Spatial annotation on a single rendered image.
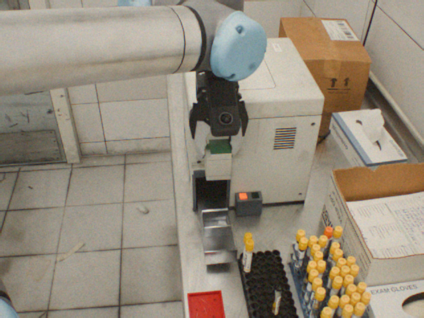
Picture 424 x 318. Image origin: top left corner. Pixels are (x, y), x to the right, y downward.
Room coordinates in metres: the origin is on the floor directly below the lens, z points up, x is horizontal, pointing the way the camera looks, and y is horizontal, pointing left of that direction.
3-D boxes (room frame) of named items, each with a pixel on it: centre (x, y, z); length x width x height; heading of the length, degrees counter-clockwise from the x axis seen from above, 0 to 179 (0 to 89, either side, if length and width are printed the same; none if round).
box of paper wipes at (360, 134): (0.95, -0.43, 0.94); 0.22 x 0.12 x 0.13; 10
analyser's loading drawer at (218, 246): (0.67, -0.02, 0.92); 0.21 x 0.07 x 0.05; 6
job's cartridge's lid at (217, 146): (0.64, -0.02, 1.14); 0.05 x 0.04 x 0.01; 95
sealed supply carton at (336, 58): (1.29, -0.36, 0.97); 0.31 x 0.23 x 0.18; 0
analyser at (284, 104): (0.87, -0.09, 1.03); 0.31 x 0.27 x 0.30; 6
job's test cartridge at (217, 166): (0.64, -0.02, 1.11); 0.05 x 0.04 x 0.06; 95
